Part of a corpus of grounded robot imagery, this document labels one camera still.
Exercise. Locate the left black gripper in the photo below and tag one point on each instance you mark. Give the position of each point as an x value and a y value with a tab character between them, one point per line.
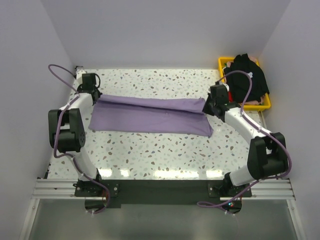
99	93

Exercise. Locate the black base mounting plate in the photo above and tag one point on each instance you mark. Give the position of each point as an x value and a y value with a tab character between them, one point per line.
152	192

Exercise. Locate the aluminium frame rail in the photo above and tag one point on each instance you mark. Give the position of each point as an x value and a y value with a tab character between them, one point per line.
269	189

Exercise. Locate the pink garment in bin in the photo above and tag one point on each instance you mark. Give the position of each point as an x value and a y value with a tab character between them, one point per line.
256	102

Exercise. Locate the red garment in bin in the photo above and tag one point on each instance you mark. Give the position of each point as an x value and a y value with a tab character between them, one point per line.
230	98

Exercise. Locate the purple t-shirt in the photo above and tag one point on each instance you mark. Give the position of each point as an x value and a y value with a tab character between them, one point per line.
150	115

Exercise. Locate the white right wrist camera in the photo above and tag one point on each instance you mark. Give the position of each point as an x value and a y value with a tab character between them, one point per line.
226	86

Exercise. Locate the black t-shirt in bin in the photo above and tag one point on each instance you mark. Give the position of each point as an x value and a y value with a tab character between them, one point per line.
246	80

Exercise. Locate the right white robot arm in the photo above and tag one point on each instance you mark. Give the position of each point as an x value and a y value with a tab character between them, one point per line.
267	154

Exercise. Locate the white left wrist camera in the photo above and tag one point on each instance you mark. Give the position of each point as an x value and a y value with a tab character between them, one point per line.
79	79

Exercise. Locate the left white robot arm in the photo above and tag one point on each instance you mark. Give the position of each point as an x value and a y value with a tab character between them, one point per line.
67	135

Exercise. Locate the yellow plastic bin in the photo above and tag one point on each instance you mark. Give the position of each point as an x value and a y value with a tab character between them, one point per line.
222	62

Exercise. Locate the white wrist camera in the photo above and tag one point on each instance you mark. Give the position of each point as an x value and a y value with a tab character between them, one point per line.
226	86
79	79

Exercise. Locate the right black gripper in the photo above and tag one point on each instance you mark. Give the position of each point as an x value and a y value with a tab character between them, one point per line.
206	109

